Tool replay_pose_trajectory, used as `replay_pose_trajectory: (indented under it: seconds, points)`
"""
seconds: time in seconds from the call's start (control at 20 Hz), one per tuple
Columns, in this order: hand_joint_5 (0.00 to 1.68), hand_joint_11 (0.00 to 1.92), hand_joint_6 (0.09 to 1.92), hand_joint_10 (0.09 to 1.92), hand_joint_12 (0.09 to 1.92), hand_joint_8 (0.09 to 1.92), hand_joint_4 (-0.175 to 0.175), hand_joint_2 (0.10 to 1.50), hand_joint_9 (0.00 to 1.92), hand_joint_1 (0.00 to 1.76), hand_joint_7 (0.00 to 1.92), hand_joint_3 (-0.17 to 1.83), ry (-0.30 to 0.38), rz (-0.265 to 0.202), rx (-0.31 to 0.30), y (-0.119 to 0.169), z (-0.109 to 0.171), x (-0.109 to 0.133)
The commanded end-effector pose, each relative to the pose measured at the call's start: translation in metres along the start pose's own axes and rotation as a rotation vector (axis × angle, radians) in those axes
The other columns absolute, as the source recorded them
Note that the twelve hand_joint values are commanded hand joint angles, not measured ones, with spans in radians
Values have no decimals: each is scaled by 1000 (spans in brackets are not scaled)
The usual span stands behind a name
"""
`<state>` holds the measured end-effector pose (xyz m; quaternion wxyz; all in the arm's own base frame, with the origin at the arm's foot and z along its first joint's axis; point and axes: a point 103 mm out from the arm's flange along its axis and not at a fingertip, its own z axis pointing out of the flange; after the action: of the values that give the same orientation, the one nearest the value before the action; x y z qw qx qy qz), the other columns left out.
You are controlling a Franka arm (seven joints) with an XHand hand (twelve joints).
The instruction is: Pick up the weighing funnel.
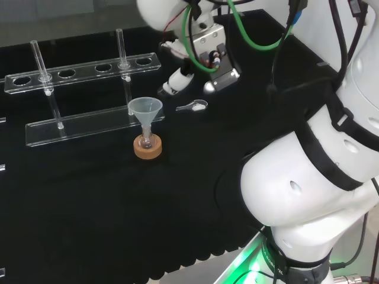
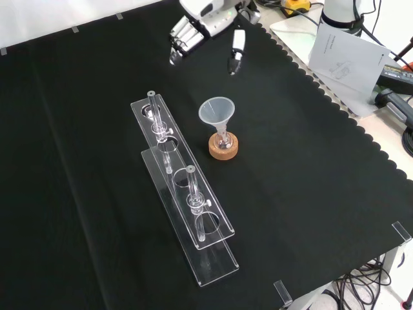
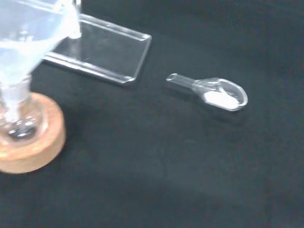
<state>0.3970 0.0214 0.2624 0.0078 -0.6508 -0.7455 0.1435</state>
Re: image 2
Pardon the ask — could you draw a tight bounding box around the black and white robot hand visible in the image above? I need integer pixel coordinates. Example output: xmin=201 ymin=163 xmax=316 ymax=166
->
xmin=167 ymin=0 xmax=247 ymax=76

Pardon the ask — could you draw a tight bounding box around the translucent plastic funnel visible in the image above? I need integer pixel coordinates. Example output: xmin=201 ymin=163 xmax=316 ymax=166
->
xmin=198 ymin=98 xmax=236 ymax=137

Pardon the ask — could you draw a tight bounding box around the clear acrylic funnel stand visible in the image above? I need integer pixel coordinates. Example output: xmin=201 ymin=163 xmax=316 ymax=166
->
xmin=130 ymin=90 xmax=240 ymax=288

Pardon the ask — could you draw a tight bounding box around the pale board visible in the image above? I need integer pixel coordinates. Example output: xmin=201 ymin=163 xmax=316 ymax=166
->
xmin=268 ymin=6 xmax=390 ymax=119

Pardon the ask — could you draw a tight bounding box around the yellow stop button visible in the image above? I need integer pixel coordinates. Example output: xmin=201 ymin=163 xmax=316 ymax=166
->
xmin=279 ymin=0 xmax=311 ymax=17

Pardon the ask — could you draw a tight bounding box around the clear round-bottom flask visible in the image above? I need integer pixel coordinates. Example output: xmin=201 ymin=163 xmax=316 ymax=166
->
xmin=214 ymin=127 xmax=233 ymax=150

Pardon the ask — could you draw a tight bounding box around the white paper booklet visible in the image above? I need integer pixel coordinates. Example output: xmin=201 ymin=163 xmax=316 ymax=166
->
xmin=308 ymin=23 xmax=392 ymax=95

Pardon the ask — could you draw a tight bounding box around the black bench cloth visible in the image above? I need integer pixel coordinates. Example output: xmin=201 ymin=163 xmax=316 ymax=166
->
xmin=0 ymin=0 xmax=413 ymax=310

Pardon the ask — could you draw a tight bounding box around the black power adapter yellow label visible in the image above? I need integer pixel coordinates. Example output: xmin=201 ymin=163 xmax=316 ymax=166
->
xmin=376 ymin=63 xmax=413 ymax=95

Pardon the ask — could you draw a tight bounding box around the black tripod leg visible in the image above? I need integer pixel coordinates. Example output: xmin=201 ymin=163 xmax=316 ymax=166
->
xmin=392 ymin=35 xmax=413 ymax=67

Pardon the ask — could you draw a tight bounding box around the clear acrylic cloth clip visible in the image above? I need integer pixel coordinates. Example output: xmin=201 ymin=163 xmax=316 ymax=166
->
xmin=273 ymin=280 xmax=294 ymax=308
xmin=391 ymin=221 xmax=413 ymax=247

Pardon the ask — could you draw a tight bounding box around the white bench leg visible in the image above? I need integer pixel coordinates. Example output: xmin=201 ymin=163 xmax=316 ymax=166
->
xmin=382 ymin=245 xmax=405 ymax=285

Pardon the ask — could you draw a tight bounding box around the black cable over pale board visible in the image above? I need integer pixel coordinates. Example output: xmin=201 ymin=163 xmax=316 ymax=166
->
xmin=254 ymin=0 xmax=321 ymax=27

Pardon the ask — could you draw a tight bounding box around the cork ring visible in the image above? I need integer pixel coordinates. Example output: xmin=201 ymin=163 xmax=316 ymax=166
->
xmin=208 ymin=132 xmax=240 ymax=160

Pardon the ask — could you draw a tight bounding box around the grey and black handle tool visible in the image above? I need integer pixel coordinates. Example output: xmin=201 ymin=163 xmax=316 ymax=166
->
xmin=374 ymin=88 xmax=413 ymax=126

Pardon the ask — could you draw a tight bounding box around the coiled black cable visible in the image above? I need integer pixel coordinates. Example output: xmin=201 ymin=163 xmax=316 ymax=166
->
xmin=401 ymin=127 xmax=413 ymax=155

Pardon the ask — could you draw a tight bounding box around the black cable bundle under bench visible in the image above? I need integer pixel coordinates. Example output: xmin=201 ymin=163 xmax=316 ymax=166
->
xmin=332 ymin=254 xmax=393 ymax=310

